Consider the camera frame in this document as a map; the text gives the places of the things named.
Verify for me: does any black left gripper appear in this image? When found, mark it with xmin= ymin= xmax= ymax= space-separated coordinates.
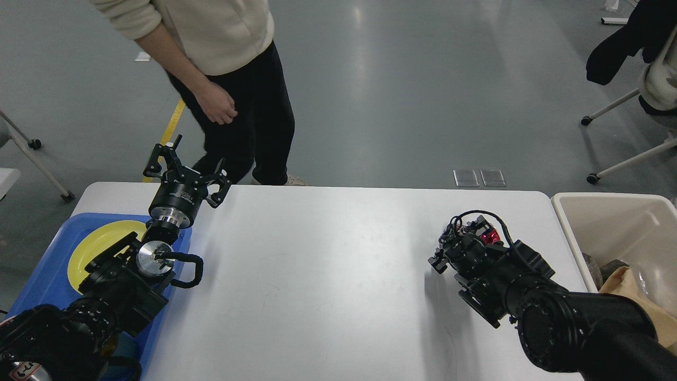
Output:
xmin=143 ymin=134 xmax=232 ymax=229

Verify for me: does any yellow plastic plate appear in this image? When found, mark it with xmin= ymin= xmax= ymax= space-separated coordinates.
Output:
xmin=66 ymin=220 xmax=145 ymax=293

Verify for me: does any teal mug yellow inside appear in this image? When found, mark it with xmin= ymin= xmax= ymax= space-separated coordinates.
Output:
xmin=100 ymin=333 xmax=141 ymax=380

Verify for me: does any crushed red soda can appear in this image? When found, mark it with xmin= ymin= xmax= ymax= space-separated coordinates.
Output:
xmin=480 ymin=229 xmax=504 ymax=246

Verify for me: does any brown paper bag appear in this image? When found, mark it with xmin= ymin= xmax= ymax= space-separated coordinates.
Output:
xmin=599 ymin=266 xmax=676 ymax=355

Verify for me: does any silver foil bag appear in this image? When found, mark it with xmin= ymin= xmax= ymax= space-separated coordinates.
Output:
xmin=582 ymin=252 xmax=649 ymax=297

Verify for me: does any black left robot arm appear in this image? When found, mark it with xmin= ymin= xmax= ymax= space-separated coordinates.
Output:
xmin=2 ymin=138 xmax=232 ymax=380

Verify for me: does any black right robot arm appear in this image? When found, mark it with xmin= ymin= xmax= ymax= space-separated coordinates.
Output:
xmin=428 ymin=210 xmax=676 ymax=380

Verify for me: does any walking person's right hand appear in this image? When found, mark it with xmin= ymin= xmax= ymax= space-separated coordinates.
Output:
xmin=193 ymin=81 xmax=239 ymax=125

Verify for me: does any walking person beige sweater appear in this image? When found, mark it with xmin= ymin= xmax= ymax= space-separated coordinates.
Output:
xmin=90 ymin=0 xmax=308 ymax=187

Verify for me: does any blue plastic tray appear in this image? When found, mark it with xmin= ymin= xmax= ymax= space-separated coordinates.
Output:
xmin=2 ymin=213 xmax=193 ymax=380

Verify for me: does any grey chair leg with caster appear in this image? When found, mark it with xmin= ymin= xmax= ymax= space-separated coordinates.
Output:
xmin=1 ymin=111 xmax=76 ymax=203

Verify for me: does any left floor outlet cover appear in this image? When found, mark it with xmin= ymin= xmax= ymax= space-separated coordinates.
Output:
xmin=453 ymin=169 xmax=479 ymax=187

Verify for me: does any floor outlet cover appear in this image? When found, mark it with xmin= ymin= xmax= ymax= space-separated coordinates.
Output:
xmin=453 ymin=169 xmax=479 ymax=187
xmin=480 ymin=170 xmax=506 ymax=187

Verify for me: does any right floor outlet cover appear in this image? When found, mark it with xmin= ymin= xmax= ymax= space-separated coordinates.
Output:
xmin=480 ymin=170 xmax=506 ymax=187

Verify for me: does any white desk base far right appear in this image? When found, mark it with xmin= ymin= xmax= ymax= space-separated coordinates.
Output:
xmin=600 ymin=17 xmax=628 ymax=25

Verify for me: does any beige plastic bin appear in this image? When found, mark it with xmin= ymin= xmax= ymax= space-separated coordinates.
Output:
xmin=551 ymin=193 xmax=676 ymax=302

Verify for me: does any white office chair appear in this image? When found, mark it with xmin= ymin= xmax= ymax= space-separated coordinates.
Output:
xmin=580 ymin=29 xmax=676 ymax=184

